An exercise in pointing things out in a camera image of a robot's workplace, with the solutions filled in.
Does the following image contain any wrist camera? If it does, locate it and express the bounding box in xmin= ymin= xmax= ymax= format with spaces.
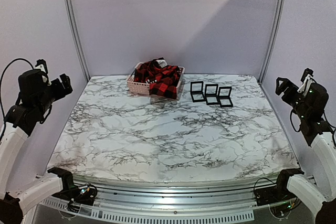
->
xmin=298 ymin=68 xmax=314 ymax=95
xmin=35 ymin=59 xmax=48 ymax=74

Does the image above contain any black display box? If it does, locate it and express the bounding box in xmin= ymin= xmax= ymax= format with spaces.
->
xmin=204 ymin=84 xmax=219 ymax=105
xmin=217 ymin=87 xmax=233 ymax=108
xmin=190 ymin=81 xmax=206 ymax=102

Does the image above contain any red black plaid shirt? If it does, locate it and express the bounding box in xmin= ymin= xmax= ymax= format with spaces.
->
xmin=134 ymin=58 xmax=181 ymax=100

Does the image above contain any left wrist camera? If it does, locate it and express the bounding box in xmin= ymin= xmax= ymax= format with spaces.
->
xmin=35 ymin=59 xmax=48 ymax=74

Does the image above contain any aluminium front rail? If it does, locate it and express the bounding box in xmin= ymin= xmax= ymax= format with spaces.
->
xmin=24 ymin=176 xmax=314 ymax=223

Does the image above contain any black display box left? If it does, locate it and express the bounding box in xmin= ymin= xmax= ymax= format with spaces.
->
xmin=190 ymin=81 xmax=206 ymax=102

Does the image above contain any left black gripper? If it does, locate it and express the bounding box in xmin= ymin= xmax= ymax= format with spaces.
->
xmin=35 ymin=72 xmax=72 ymax=115

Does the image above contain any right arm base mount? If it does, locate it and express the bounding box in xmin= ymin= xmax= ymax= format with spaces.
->
xmin=254 ymin=186 xmax=301 ymax=218

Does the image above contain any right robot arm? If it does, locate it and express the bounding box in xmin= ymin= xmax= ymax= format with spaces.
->
xmin=271 ymin=75 xmax=335 ymax=223

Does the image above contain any black display box middle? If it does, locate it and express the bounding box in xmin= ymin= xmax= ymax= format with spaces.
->
xmin=204 ymin=84 xmax=219 ymax=105

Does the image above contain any black display box right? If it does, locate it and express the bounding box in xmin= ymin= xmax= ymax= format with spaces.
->
xmin=217 ymin=87 xmax=233 ymax=108

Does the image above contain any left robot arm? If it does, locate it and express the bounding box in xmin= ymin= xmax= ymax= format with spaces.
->
xmin=1 ymin=68 xmax=78 ymax=223

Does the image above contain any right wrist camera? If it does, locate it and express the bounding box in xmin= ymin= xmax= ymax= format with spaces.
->
xmin=298 ymin=68 xmax=314 ymax=95

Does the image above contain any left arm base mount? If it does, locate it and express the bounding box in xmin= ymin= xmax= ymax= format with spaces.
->
xmin=52 ymin=184 xmax=98 ymax=214

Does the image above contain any pink plastic basket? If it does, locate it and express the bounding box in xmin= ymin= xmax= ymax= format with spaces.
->
xmin=127 ymin=62 xmax=185 ymax=100

